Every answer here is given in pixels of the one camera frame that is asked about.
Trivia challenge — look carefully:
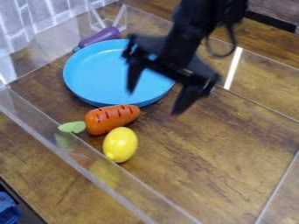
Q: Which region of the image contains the orange toy carrot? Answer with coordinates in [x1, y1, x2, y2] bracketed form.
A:
[59, 105, 141, 136]

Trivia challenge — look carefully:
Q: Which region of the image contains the blue round tray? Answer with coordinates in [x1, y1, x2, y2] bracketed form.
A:
[63, 39, 174, 107]

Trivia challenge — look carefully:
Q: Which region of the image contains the purple toy eggplant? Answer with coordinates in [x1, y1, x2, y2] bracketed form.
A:
[73, 26, 121, 52]

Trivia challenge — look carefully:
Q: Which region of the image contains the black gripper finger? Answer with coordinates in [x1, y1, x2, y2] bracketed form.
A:
[173, 84, 206, 116]
[126, 55, 147, 95]

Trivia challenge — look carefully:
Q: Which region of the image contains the yellow toy lemon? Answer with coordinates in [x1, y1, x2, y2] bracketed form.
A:
[103, 127, 138, 163]

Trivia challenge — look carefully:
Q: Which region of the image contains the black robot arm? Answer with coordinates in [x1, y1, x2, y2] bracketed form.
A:
[123, 0, 249, 115]

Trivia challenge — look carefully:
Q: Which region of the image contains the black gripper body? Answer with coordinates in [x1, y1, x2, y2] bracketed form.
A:
[123, 17, 221, 94]

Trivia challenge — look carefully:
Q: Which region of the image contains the clear acrylic enclosure wall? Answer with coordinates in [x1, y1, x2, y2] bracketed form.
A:
[0, 0, 299, 224]

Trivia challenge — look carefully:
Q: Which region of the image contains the blue object at corner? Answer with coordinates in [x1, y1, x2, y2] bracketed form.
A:
[0, 192, 22, 224]

